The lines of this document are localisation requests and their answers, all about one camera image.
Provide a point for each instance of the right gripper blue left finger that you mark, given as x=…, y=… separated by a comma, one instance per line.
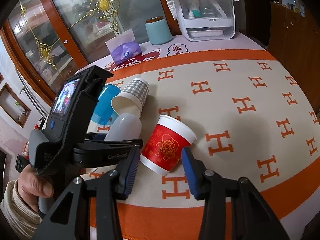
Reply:
x=68, y=218

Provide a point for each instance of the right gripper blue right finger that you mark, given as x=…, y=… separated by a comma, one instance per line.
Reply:
x=252, y=217

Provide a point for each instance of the white plastic cup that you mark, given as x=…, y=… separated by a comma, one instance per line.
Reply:
x=126, y=127

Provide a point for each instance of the beige knit sleeve forearm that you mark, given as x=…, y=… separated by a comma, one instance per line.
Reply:
x=23, y=220

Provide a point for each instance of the blue translucent plastic cup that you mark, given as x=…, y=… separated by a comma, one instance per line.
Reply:
x=103, y=113

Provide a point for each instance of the grey checkered paper cup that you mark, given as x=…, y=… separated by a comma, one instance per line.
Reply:
x=132, y=98

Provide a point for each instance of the red paper cup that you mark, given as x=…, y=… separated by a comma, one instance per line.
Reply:
x=163, y=150

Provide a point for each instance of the person's left hand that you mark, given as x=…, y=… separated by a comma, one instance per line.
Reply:
x=31, y=187

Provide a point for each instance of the orange H-pattern blanket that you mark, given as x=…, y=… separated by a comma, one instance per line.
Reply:
x=251, y=119

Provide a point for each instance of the purple tissue pack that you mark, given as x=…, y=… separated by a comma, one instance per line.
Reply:
x=123, y=47

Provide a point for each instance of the wooden glass sliding door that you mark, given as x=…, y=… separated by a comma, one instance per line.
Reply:
x=49, y=40

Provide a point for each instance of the teal canister with brown lid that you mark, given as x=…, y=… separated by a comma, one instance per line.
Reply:
x=157, y=30

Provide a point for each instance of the white printed tablecloth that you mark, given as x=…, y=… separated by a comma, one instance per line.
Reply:
x=178, y=45

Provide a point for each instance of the dark wooden cabinet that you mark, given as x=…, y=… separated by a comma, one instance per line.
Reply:
x=294, y=42

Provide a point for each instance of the white sterilizer box appliance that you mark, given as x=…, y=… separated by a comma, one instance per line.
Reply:
x=202, y=20

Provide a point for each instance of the wall niche wooden frame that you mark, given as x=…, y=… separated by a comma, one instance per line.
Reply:
x=13, y=106

